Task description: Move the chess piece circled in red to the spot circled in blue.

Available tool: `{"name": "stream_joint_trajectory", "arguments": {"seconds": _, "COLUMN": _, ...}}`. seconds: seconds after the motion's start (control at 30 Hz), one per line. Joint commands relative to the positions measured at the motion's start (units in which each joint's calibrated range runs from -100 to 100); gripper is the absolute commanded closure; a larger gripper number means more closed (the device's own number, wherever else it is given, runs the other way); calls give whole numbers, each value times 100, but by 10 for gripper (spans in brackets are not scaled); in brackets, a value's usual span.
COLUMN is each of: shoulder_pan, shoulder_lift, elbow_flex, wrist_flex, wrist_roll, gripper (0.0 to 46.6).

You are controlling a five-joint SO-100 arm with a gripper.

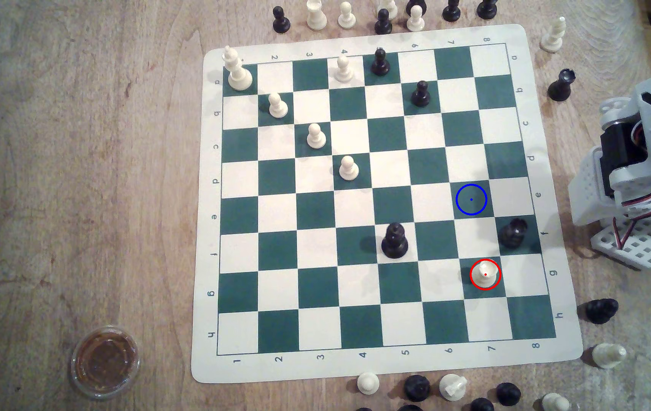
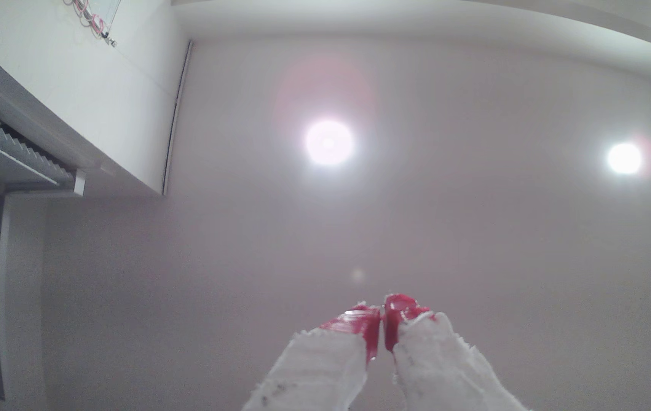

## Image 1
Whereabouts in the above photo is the white chess rook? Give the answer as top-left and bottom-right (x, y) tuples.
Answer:
(472, 260), (500, 288)

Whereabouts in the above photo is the white chess pawn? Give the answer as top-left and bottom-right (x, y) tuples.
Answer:
(337, 2), (357, 30)
(541, 392), (572, 411)
(306, 123), (327, 150)
(334, 55), (355, 84)
(406, 5), (426, 33)
(357, 372), (381, 396)
(338, 155), (361, 182)
(268, 92), (290, 119)

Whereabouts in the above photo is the black chess king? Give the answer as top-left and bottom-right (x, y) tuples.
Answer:
(381, 222), (410, 259)

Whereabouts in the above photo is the green and white chess mat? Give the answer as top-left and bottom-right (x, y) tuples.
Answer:
(191, 24), (584, 384)

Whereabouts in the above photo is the tall white chess king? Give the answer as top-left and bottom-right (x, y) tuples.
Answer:
(221, 46), (254, 92)

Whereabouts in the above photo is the tall white chess piece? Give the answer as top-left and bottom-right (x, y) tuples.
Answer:
(305, 0), (328, 32)

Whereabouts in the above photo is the white chess knight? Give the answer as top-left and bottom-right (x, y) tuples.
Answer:
(439, 373), (468, 402)

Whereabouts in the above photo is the white chess bishop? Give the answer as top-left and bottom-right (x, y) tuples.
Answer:
(539, 16), (567, 54)

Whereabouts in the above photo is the black chess knight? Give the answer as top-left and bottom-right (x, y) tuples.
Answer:
(584, 298), (620, 325)

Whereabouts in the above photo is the clear plastic cup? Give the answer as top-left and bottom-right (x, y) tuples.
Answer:
(70, 325), (141, 399)

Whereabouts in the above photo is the red and black servo cable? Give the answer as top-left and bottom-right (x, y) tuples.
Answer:
(613, 218), (638, 251)

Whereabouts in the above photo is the white perforated base plate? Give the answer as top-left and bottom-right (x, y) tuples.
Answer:
(591, 218), (651, 271)

